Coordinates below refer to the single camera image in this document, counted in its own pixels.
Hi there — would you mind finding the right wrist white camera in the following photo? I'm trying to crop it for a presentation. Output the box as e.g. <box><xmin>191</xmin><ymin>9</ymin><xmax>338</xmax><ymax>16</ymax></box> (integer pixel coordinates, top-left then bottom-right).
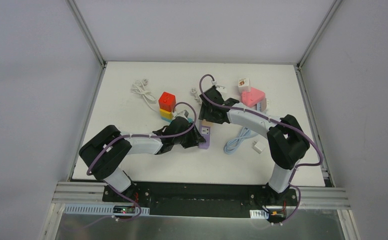
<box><xmin>212</xmin><ymin>83</ymin><xmax>227</xmax><ymax>95</ymax></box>

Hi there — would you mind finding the purple power strip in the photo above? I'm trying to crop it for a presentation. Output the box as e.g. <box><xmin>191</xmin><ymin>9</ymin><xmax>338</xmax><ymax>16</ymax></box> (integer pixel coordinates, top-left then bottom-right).
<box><xmin>198</xmin><ymin>124</ymin><xmax>211</xmax><ymax>150</ymax></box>

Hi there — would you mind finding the white cube adapter with picture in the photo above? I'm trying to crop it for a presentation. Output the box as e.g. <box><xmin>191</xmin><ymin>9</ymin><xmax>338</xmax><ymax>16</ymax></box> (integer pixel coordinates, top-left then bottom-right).
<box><xmin>238</xmin><ymin>77</ymin><xmax>251</xmax><ymax>94</ymax></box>

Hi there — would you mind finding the white coiled cable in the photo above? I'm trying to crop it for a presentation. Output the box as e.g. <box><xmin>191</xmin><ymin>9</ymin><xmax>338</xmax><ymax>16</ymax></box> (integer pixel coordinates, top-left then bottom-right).
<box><xmin>130</xmin><ymin>78</ymin><xmax>160</xmax><ymax>114</ymax></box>
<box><xmin>189</xmin><ymin>87</ymin><xmax>203</xmax><ymax>105</ymax></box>

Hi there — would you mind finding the light blue coiled cable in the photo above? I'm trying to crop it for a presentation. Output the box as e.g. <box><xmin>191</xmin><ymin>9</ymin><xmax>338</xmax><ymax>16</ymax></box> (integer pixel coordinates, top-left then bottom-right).
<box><xmin>223</xmin><ymin>127</ymin><xmax>259</xmax><ymax>156</ymax></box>

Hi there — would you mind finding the white coiled cable middle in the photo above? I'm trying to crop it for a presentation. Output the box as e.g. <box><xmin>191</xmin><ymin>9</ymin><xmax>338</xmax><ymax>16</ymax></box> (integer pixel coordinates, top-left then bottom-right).
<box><xmin>189</xmin><ymin>87</ymin><xmax>203</xmax><ymax>105</ymax></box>

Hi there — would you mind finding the white coiled cable left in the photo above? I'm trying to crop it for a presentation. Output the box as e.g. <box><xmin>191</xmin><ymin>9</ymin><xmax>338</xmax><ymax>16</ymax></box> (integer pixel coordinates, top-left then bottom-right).
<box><xmin>130</xmin><ymin>78</ymin><xmax>160</xmax><ymax>114</ymax></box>

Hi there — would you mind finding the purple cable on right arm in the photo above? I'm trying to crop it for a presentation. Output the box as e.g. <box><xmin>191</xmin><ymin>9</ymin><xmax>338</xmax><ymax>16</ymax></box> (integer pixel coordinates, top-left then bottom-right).
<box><xmin>198</xmin><ymin>74</ymin><xmax>324</xmax><ymax>226</ymax></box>

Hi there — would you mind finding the red cube adapter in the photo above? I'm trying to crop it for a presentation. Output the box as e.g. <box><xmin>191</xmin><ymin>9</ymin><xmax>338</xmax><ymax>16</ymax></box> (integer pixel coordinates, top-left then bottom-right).
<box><xmin>158</xmin><ymin>91</ymin><xmax>176</xmax><ymax>112</ymax></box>

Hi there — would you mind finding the yellow cube adapter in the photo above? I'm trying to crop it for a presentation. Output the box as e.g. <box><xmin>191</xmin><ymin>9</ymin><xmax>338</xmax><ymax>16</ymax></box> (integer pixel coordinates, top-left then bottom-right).
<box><xmin>159</xmin><ymin>108</ymin><xmax>174</xmax><ymax>122</ymax></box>

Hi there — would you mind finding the pink triangular power socket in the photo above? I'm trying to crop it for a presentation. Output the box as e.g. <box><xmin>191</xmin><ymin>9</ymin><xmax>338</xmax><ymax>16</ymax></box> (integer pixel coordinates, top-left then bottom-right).
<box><xmin>241</xmin><ymin>87</ymin><xmax>265</xmax><ymax>108</ymax></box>

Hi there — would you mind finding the white USB charger plug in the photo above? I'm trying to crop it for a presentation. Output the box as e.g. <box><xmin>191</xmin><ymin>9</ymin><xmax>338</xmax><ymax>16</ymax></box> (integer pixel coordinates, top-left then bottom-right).
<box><xmin>252</xmin><ymin>141</ymin><xmax>266</xmax><ymax>154</ymax></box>

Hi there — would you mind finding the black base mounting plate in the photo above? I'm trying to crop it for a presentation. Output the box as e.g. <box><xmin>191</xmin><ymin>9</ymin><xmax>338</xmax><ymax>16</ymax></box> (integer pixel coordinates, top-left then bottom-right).
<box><xmin>102</xmin><ymin>181</ymin><xmax>298</xmax><ymax>221</ymax></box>

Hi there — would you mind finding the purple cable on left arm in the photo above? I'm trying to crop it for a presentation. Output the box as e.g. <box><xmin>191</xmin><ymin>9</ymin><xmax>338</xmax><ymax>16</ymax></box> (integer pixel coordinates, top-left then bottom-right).
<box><xmin>86</xmin><ymin>101</ymin><xmax>198</xmax><ymax>222</ymax></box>

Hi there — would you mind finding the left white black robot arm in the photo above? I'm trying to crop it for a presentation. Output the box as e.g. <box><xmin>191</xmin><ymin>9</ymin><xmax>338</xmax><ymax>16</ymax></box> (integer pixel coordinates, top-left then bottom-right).
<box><xmin>79</xmin><ymin>116</ymin><xmax>206</xmax><ymax>202</ymax></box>

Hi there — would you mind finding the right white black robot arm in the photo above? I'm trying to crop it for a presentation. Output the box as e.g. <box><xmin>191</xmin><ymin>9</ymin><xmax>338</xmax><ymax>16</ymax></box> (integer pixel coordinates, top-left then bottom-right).
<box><xmin>199</xmin><ymin>86</ymin><xmax>310</xmax><ymax>205</ymax></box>

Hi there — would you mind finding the light blue power strip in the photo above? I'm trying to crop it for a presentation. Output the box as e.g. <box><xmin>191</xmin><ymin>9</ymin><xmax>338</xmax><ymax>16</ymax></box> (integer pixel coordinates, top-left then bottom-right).
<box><xmin>256</xmin><ymin>98</ymin><xmax>269</xmax><ymax>113</ymax></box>

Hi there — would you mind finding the beige cube adapter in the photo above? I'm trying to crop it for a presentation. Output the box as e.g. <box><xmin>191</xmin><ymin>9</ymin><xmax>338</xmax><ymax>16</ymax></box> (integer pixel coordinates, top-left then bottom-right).
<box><xmin>201</xmin><ymin>120</ymin><xmax>213</xmax><ymax>127</ymax></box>

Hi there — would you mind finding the aluminium frame rail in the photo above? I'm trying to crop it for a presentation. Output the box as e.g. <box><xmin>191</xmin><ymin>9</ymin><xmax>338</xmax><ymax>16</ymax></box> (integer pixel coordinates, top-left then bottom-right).
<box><xmin>52</xmin><ymin>181</ymin><xmax>351</xmax><ymax>210</ymax></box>

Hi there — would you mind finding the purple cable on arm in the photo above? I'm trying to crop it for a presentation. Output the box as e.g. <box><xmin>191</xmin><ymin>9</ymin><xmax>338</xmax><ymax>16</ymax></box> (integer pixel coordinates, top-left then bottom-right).
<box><xmin>86</xmin><ymin>101</ymin><xmax>198</xmax><ymax>222</ymax></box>
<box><xmin>198</xmin><ymin>74</ymin><xmax>324</xmax><ymax>226</ymax></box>

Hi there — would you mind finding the teal power strip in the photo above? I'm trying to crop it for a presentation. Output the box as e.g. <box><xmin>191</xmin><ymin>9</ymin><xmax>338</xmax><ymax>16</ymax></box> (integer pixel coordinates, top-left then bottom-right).
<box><xmin>164</xmin><ymin>117</ymin><xmax>193</xmax><ymax>123</ymax></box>

